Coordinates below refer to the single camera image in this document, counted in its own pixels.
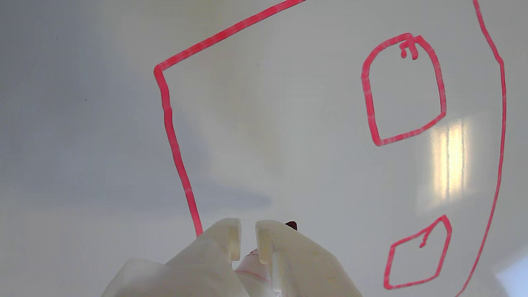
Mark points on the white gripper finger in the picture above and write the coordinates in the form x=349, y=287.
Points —
x=198, y=268
x=301, y=268

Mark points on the red whiteboard marker pen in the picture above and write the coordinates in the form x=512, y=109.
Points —
x=249, y=273

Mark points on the white whiteboard with metal frame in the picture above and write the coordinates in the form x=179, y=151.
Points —
x=288, y=123

